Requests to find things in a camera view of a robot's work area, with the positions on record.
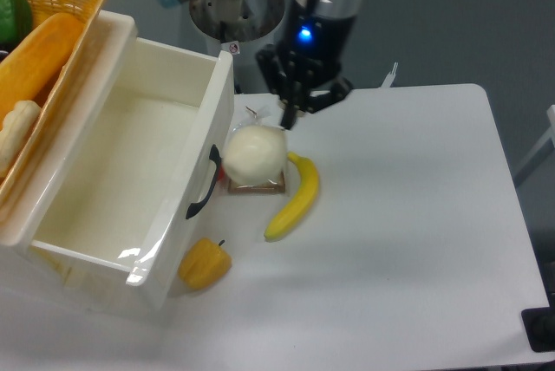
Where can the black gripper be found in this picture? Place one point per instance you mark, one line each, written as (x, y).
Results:
(303, 68)

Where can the pale white pear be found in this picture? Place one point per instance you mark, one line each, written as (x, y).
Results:
(255, 154)

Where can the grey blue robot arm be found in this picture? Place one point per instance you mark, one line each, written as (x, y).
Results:
(290, 48)

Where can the open upper white drawer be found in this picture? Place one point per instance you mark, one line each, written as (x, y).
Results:
(202, 87)

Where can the white drawer cabinet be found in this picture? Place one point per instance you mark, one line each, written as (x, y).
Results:
(85, 222)

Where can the bagged bread slice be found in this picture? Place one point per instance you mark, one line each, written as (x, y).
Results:
(255, 116)

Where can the yellow banana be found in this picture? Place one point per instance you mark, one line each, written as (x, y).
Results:
(300, 203)

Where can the yellow bell pepper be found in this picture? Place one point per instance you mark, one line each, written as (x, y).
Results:
(204, 264)

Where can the orange baguette loaf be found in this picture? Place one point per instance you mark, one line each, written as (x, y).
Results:
(35, 61)

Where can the yellow plastic basket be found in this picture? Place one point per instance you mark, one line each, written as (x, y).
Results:
(52, 95)

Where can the pale yellow toy food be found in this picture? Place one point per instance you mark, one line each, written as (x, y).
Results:
(16, 125)

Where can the green bell pepper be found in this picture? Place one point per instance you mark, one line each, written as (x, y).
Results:
(16, 22)

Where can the black device at table edge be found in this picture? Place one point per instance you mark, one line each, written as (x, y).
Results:
(539, 326)

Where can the black drawer handle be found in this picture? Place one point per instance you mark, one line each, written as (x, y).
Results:
(209, 183)

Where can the white table bracket right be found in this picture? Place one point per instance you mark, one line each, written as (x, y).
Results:
(389, 79)

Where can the white frame right edge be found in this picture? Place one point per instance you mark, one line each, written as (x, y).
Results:
(537, 154)

